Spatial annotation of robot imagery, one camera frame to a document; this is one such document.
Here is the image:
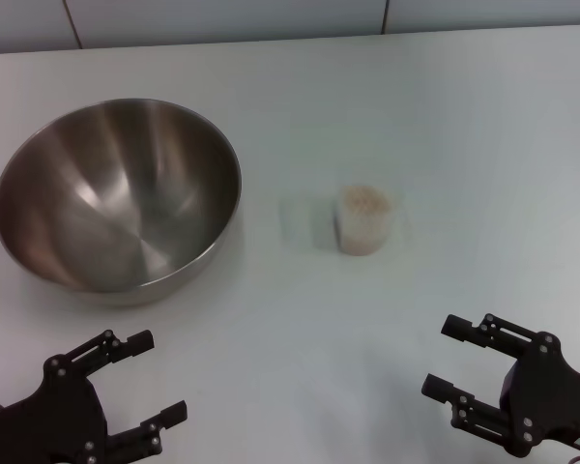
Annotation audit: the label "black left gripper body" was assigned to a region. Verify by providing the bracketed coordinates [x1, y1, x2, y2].
[0, 355, 111, 464]

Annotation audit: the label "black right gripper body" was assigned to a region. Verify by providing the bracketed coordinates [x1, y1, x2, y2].
[500, 332, 580, 458]

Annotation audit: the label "stainless steel mixing bowl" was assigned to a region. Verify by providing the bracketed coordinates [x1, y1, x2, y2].
[0, 98, 244, 308]

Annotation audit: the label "white rice grains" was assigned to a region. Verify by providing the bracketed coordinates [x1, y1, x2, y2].
[338, 186, 395, 255]

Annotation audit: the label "clear plastic measuring cup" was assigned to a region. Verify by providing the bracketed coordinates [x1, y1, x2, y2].
[335, 185, 396, 256]

